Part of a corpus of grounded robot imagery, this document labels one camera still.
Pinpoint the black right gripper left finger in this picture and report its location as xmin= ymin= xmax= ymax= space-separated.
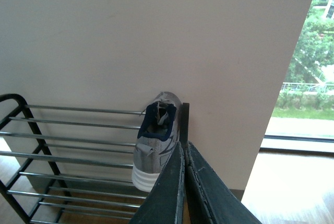
xmin=129 ymin=143 xmax=185 ymax=224

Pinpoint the black metal shoe rack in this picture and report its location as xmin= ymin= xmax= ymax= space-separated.
xmin=1 ymin=93 xmax=188 ymax=223

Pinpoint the grey sneaker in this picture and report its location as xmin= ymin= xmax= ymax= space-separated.
xmin=132 ymin=91 xmax=182 ymax=192

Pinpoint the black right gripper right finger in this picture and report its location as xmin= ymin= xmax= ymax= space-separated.
xmin=185 ymin=142 xmax=260 ymax=223

